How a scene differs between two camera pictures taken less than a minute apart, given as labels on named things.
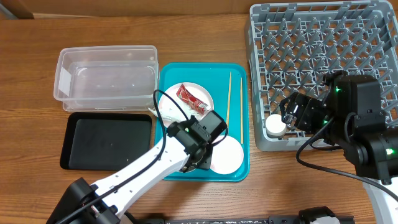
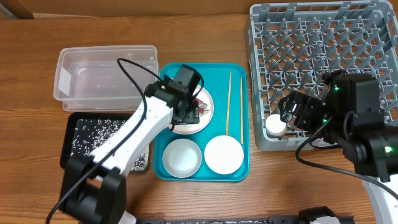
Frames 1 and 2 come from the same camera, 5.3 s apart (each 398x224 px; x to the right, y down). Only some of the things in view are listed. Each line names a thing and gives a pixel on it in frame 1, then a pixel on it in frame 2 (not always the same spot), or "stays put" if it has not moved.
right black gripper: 303,121 stays put
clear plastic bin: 107,78 stays put
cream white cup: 274,126 stays put
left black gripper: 206,162 -> 191,113
